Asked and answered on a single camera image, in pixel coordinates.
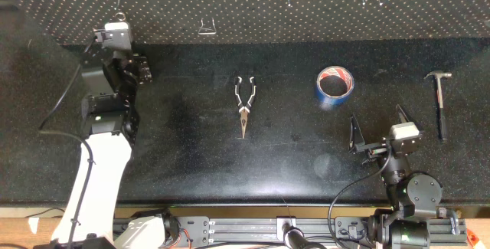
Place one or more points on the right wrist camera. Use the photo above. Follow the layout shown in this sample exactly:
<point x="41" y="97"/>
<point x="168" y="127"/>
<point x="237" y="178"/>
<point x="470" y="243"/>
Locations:
<point x="404" y="130"/>

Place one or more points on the orange tag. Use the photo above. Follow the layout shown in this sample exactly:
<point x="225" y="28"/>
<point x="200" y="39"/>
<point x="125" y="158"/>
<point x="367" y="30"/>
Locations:
<point x="473" y="238"/>

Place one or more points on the mounting rail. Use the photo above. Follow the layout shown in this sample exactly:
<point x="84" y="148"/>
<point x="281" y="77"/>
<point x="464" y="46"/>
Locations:
<point x="237" y="230"/>

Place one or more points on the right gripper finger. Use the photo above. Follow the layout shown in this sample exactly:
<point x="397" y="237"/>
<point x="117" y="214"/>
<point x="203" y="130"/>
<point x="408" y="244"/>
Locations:
<point x="356" y="134"/>
<point x="402" y="114"/>

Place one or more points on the black pegboard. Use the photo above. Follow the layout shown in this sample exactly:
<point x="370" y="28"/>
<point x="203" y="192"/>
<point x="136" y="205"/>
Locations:
<point x="245" y="11"/>

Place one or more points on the black and white pliers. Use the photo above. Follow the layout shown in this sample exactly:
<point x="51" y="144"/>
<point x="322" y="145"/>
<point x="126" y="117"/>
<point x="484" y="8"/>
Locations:
<point x="244" y="120"/>

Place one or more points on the hammer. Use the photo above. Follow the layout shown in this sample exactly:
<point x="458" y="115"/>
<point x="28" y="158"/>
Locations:
<point x="441" y="103"/>

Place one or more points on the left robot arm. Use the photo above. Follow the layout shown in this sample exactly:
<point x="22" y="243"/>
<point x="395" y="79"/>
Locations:
<point x="101" y="172"/>

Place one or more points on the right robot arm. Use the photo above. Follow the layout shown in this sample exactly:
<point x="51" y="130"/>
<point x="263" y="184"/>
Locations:
<point x="421" y="193"/>

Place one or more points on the white tape piece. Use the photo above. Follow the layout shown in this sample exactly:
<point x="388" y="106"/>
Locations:
<point x="33" y="224"/>

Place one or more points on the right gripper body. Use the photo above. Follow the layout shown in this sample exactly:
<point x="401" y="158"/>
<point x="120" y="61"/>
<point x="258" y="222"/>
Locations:
<point x="406" y="147"/>

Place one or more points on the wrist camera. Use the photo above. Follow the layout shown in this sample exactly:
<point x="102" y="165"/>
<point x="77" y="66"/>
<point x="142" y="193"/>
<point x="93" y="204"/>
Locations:
<point x="404" y="130"/>
<point x="119" y="34"/>

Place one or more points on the roll of blue tape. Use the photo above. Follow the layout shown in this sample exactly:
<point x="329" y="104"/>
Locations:
<point x="329" y="97"/>

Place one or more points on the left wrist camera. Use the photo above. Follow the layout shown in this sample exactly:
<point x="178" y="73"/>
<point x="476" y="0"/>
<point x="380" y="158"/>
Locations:
<point x="119" y="34"/>

